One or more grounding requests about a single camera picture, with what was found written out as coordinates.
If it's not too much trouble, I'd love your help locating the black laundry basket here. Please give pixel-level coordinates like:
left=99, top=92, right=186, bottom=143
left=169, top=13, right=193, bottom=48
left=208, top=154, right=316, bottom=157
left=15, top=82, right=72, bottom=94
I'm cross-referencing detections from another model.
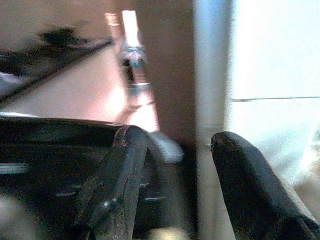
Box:
left=0, top=115, right=198, bottom=240

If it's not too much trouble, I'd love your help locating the dark long rail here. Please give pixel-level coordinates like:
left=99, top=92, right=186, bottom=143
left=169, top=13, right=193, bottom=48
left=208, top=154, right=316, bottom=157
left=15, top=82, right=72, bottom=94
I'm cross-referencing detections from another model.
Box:
left=0, top=36, right=115, bottom=106

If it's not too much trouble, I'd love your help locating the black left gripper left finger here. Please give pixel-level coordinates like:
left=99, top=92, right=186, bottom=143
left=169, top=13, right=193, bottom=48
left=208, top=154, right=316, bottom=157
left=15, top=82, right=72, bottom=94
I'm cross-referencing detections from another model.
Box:
left=73, top=124, right=149, bottom=240

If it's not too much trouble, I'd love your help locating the white door frame post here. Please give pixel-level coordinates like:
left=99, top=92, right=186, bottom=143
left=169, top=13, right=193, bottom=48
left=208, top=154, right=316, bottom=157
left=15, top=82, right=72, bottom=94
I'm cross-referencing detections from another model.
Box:
left=193, top=0, right=236, bottom=128

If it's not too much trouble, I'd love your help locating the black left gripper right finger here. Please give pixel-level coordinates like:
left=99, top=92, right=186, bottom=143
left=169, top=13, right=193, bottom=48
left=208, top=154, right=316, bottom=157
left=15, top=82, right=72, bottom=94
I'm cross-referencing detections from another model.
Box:
left=210, top=131, right=320, bottom=240

